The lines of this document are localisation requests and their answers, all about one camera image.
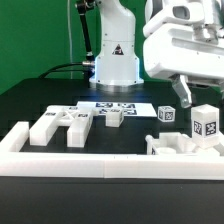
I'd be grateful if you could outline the white U-shaped fence frame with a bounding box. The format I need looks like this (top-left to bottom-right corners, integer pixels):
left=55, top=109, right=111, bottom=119
left=0, top=122, right=224, bottom=180

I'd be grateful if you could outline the white tagged cube left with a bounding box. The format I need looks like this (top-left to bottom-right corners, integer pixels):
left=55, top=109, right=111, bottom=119
left=158, top=106, right=175, bottom=122

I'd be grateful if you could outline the small white chair part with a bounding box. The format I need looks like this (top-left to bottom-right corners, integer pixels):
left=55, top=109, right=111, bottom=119
left=106, top=109, right=124, bottom=127

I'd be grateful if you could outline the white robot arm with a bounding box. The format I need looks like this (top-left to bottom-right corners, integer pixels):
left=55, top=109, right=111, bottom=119
left=76, top=0, right=224, bottom=108

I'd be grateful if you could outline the black cable hose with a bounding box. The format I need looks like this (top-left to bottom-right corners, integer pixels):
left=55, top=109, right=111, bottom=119
left=38, top=0, right=98, bottom=80

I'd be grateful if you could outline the white marker base sheet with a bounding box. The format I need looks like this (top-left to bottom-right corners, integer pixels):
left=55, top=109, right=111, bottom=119
left=77, top=101, right=157, bottom=117

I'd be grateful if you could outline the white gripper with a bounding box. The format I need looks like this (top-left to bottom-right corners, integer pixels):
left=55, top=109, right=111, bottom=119
left=143, top=0, right=224, bottom=108

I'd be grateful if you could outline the thin white cable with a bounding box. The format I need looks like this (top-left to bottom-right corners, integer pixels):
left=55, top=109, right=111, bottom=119
left=66, top=0, right=74, bottom=80

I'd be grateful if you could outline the white chair seat block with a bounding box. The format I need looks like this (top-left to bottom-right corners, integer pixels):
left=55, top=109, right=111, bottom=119
left=145, top=132, right=224, bottom=157

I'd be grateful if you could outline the white chair back frame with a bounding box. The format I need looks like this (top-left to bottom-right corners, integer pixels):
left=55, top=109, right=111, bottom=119
left=30, top=106, right=94, bottom=148

